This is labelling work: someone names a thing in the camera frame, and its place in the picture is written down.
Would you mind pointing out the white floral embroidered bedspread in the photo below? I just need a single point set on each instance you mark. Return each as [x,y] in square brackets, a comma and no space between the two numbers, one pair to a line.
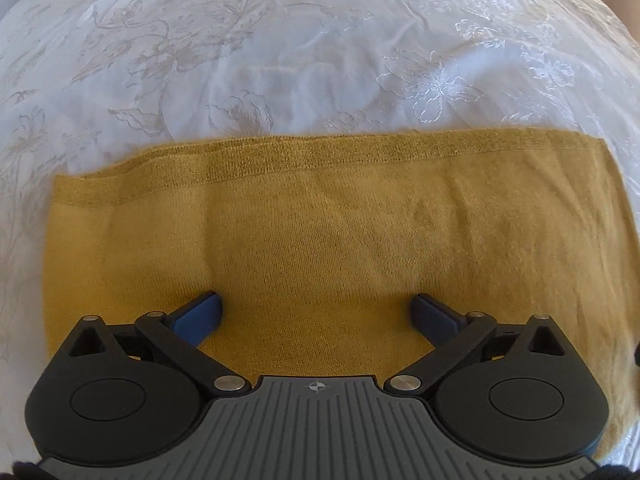
[280,50]

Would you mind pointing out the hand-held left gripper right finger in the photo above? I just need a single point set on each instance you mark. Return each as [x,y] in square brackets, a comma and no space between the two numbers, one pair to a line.
[434,318]

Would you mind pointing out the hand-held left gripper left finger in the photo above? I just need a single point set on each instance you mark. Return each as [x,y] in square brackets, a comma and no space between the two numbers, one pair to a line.
[201,318]

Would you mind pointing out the mustard yellow knit sweater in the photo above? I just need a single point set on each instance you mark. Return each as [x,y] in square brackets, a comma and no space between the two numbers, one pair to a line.
[340,240]

